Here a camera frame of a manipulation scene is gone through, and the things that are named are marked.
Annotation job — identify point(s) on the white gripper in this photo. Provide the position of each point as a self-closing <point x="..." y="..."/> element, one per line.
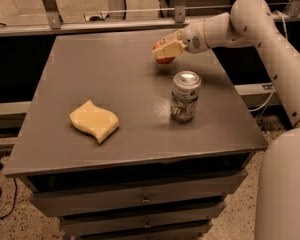
<point x="194" y="39"/>

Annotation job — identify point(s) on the red apple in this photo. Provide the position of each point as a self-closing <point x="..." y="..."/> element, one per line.
<point x="166" y="60"/>

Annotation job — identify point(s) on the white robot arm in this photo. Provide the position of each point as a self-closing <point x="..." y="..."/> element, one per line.
<point x="249" y="23"/>

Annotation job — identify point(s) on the silver green soda can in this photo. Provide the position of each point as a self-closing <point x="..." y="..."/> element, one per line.
<point x="184" y="95"/>

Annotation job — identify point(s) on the grey metal railing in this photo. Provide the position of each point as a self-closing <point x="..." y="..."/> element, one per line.
<point x="52" y="17"/>

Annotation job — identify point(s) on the floor power outlet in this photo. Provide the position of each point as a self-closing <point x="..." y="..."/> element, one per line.
<point x="95" y="17"/>

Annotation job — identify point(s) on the yellow wavy sponge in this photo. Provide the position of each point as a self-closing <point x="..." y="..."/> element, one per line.
<point x="96" y="121"/>

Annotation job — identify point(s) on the grey drawer cabinet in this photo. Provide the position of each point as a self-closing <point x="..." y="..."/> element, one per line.
<point x="153" y="178"/>

